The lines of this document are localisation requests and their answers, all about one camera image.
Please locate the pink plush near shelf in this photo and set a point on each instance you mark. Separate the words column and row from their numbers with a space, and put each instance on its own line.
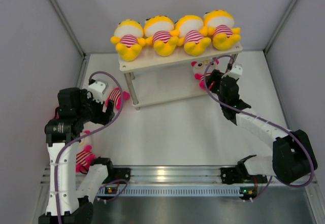
column 115, row 95

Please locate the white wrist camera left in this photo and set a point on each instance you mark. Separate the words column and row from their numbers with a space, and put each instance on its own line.
column 98, row 90

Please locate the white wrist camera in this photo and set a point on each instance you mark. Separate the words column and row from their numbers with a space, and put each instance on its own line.
column 236, row 71
column 98, row 90

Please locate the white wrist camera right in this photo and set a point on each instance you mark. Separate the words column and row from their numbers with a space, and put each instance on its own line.
column 236, row 71

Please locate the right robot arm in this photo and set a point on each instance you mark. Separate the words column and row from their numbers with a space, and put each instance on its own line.
column 291, row 157

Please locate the pink plush with glasses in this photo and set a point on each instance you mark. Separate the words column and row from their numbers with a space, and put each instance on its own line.
column 85, row 155

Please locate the perforated cable duct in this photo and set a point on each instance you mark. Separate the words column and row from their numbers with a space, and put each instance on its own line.
column 176, row 191

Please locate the yellow frog plush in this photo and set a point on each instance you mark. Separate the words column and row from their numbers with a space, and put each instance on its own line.
column 221, row 29
column 128, row 39
column 160, row 33
column 193, row 35

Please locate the aluminium rail frame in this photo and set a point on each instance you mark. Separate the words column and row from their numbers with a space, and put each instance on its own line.
column 168, row 175

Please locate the white two-tier shelf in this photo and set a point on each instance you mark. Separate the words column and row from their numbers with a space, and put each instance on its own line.
column 153, row 79

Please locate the pink plush face down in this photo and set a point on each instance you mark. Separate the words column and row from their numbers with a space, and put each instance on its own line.
column 199, row 68

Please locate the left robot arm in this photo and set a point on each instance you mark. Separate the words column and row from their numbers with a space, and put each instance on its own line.
column 67, row 202

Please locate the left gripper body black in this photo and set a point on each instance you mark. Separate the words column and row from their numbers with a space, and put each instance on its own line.
column 93, row 110

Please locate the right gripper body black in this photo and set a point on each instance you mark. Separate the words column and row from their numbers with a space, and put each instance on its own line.
column 216, row 77

